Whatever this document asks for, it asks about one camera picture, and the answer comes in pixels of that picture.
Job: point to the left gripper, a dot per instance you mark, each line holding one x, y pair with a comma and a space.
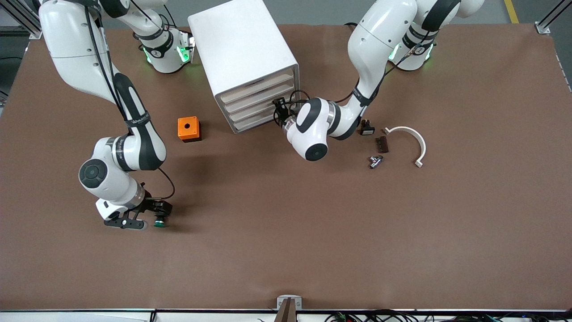
283, 117

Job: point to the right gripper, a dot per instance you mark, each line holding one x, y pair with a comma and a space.
153, 206

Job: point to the green push button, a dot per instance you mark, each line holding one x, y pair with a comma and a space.
159, 223

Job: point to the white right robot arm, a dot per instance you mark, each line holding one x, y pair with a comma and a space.
76, 40

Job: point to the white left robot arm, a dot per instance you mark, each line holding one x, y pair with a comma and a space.
375, 40

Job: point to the orange box with round hole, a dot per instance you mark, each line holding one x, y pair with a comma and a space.
189, 129

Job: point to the chrome tee pipe fitting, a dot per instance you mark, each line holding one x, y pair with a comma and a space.
375, 161

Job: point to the black switch with white face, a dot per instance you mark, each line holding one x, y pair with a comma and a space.
368, 129

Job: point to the white table edge rail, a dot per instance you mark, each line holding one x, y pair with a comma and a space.
89, 316

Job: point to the white curved bracket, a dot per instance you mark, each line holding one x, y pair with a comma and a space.
422, 145

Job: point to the grey metal bracket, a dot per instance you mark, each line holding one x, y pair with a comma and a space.
280, 300

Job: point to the aluminium frame profile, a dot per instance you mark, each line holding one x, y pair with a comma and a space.
27, 24
542, 27

